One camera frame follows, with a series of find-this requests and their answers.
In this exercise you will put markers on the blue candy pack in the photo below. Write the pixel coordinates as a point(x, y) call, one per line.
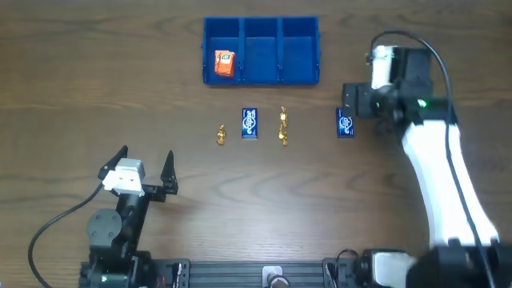
point(346, 127)
point(249, 123)

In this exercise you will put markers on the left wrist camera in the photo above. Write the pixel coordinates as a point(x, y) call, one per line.
point(124, 178)

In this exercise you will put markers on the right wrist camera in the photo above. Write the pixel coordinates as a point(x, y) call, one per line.
point(382, 68)

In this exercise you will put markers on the mounting rail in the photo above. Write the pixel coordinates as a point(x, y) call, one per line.
point(232, 274)

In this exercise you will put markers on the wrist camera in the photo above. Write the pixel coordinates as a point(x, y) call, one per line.
point(382, 68)
point(124, 178)

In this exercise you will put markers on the gold wrapped candy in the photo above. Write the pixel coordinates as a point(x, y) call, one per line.
point(283, 135)
point(283, 114)
point(221, 134)

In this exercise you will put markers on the blue tray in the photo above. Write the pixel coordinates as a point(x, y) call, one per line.
point(262, 60)

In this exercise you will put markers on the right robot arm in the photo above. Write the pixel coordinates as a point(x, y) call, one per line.
point(436, 176)

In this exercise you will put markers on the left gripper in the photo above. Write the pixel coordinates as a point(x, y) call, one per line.
point(158, 192)

